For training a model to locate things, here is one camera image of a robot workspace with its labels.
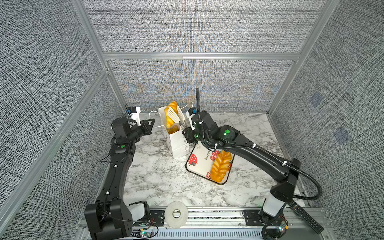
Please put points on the white rectangular black-rimmed tray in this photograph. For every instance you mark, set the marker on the white rectangular black-rimmed tray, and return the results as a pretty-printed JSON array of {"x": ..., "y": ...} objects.
[{"x": 201, "y": 160}]

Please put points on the black tv remote control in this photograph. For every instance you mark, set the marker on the black tv remote control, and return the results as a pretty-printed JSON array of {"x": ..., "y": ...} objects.
[{"x": 306, "y": 217}]

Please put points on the aluminium front rail frame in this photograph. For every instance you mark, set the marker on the aluminium front rail frame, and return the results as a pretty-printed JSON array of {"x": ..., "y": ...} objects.
[{"x": 229, "y": 224}]

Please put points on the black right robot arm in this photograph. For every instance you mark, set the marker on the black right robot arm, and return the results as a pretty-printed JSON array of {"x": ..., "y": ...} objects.
[{"x": 205, "y": 131}]

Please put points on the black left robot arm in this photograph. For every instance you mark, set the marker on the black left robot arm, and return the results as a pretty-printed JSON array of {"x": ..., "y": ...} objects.
[{"x": 109, "y": 218}]

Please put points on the round bun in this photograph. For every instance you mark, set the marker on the round bun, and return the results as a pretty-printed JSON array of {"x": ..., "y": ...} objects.
[{"x": 173, "y": 129}]

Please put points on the small green circuit board left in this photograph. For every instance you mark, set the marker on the small green circuit board left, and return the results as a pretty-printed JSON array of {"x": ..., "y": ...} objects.
[{"x": 142, "y": 234}]

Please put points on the small circuit board right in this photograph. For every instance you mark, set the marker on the small circuit board right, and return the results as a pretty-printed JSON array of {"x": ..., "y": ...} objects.
[{"x": 280, "y": 231}]

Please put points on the croissant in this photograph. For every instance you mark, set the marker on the croissant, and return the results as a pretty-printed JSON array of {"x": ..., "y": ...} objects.
[{"x": 169, "y": 122}]

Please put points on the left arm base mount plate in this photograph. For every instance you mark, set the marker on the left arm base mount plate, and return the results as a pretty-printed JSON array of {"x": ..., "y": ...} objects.
[{"x": 155, "y": 216}]

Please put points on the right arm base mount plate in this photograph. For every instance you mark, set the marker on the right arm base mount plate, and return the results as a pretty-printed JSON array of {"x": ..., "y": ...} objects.
[{"x": 257, "y": 217}]

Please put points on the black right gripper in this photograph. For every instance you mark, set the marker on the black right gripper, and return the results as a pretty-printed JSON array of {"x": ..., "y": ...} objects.
[{"x": 188, "y": 135}]

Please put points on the white paper gift bag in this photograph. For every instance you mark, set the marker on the white paper gift bag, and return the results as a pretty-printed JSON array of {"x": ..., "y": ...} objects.
[{"x": 176, "y": 141}]

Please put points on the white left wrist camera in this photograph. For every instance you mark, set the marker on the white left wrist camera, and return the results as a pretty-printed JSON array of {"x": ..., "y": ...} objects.
[{"x": 133, "y": 113}]

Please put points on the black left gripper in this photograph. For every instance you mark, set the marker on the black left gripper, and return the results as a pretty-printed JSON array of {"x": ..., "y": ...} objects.
[{"x": 147, "y": 129}]

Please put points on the white tape roll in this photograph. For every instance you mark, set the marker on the white tape roll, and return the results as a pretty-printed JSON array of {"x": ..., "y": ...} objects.
[{"x": 176, "y": 214}]

